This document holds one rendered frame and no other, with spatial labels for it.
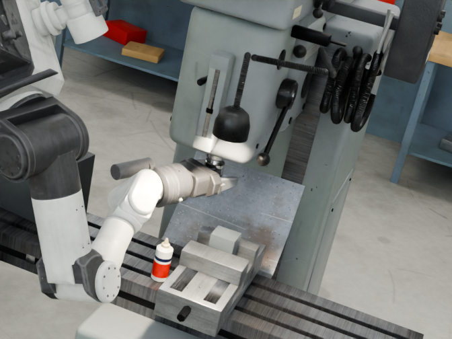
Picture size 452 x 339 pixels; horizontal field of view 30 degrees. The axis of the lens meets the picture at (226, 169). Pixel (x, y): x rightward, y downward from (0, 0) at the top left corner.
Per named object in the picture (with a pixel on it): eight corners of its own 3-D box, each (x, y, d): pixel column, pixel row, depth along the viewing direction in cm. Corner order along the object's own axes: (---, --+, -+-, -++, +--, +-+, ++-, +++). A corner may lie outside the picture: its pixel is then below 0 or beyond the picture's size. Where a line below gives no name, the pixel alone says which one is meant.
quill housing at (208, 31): (249, 171, 178) (283, 28, 165) (161, 142, 182) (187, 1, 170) (274, 145, 195) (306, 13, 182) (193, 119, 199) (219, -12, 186)
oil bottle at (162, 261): (163, 284, 196) (171, 244, 192) (148, 278, 197) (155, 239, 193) (169, 276, 200) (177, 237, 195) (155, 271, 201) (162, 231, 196)
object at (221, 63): (209, 153, 175) (229, 58, 166) (192, 147, 176) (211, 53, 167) (216, 147, 178) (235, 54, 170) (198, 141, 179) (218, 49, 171)
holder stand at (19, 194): (58, 235, 207) (67, 163, 199) (-12, 202, 214) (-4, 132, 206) (86, 218, 217) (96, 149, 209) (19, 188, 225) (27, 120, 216)
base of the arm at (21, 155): (8, 200, 143) (34, 163, 136) (-33, 142, 145) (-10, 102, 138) (71, 175, 154) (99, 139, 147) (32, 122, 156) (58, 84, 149)
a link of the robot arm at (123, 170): (183, 196, 177) (143, 206, 169) (155, 213, 184) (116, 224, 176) (164, 148, 179) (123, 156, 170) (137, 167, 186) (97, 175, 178)
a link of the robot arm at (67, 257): (93, 319, 148) (72, 200, 142) (33, 314, 153) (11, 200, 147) (124, 292, 158) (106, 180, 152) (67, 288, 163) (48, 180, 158)
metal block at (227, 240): (229, 264, 194) (235, 241, 192) (206, 255, 196) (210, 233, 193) (236, 254, 199) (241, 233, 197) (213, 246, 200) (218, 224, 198)
